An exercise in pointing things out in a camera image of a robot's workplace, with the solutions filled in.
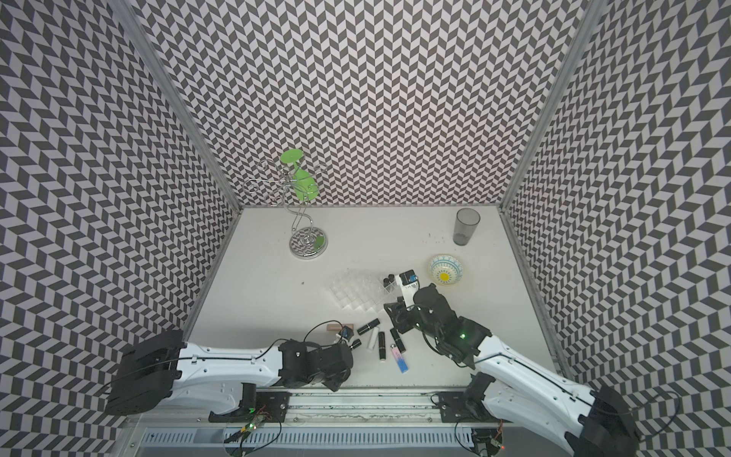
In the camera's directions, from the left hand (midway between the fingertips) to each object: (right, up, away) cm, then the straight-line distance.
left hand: (339, 374), depth 79 cm
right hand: (+15, +19, -1) cm, 24 cm away
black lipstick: (+4, +8, +2) cm, 9 cm away
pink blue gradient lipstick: (+18, +2, +1) cm, 18 cm away
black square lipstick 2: (+14, +24, +10) cm, 30 cm away
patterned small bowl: (+35, +27, +20) cm, 48 cm away
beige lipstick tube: (-3, +11, +7) cm, 13 cm away
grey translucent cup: (+41, +43, +18) cm, 62 cm away
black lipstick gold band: (+12, +7, +4) cm, 14 cm away
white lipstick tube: (+9, +8, +5) cm, 13 cm away
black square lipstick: (+16, +9, +6) cm, 19 cm away
